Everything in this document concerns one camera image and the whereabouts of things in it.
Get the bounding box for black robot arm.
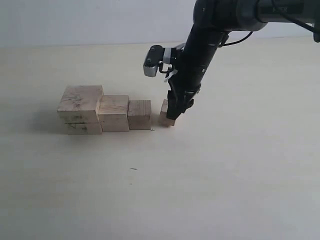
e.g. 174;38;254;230
166;0;320;120

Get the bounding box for medium small wooden cube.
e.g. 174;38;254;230
127;100;152;130

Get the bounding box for smallest wooden cube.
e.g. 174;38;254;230
158;99;175;128

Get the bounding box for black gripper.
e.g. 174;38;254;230
166;27;225;121

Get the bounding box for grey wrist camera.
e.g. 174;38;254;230
143;43;185;78

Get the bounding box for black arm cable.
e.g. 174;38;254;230
157;0;320;76

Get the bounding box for second largest wooden block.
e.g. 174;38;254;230
98;95;129;132

